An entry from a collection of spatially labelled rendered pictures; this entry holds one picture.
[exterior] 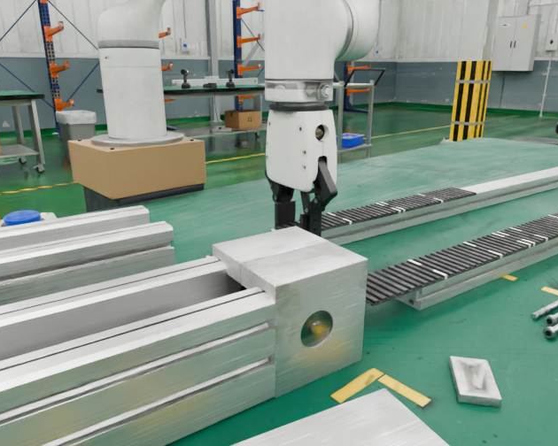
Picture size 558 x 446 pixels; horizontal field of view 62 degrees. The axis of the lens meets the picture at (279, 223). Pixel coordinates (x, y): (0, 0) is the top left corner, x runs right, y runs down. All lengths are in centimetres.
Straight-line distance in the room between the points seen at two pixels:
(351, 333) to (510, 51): 1171
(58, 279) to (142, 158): 52
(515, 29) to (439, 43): 199
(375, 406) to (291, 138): 40
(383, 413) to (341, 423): 2
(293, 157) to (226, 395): 32
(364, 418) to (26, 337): 23
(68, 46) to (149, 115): 745
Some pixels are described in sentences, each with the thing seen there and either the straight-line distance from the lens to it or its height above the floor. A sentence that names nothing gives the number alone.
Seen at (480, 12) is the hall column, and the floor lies 167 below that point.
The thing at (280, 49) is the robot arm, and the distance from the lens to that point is 57.
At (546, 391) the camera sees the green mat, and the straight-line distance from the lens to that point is 44.
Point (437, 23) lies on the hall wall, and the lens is 1323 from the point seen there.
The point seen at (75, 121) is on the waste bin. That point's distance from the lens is 550.
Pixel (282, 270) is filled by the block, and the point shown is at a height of 87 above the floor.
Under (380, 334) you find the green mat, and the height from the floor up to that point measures 78.
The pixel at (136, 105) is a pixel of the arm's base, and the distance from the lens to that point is 100.
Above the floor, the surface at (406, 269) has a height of 81.
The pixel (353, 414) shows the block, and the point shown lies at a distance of 23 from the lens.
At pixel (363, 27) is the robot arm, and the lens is 63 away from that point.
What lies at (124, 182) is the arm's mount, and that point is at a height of 81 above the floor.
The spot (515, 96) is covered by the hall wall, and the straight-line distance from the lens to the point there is 1223.
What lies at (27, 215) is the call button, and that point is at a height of 85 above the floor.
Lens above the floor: 102
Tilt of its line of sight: 18 degrees down
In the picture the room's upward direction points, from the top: straight up
